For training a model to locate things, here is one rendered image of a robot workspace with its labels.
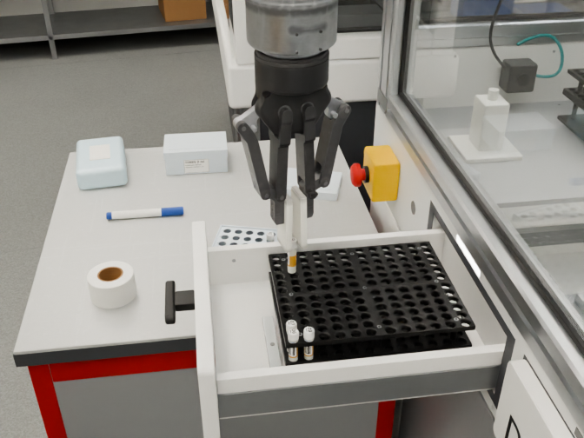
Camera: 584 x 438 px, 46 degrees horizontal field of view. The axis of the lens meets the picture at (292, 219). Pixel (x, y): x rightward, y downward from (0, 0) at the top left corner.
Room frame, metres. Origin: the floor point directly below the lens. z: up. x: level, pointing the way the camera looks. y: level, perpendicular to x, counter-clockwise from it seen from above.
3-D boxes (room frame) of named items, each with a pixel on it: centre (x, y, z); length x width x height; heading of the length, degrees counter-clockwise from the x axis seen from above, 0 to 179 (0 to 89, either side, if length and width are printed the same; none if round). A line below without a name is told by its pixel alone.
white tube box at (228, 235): (0.93, 0.07, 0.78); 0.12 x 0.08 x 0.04; 82
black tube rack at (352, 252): (0.68, -0.09, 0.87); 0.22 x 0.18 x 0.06; 98
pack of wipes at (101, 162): (1.24, 0.39, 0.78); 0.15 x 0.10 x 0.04; 14
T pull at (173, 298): (0.65, 0.13, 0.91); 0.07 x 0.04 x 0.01; 8
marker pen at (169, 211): (1.06, 0.27, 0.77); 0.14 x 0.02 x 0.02; 98
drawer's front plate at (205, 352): (0.65, 0.11, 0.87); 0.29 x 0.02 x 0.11; 8
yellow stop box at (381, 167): (1.02, -0.15, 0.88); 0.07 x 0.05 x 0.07; 8
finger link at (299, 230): (0.67, -0.01, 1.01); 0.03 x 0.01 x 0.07; 22
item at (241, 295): (0.68, -0.10, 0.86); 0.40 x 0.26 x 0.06; 98
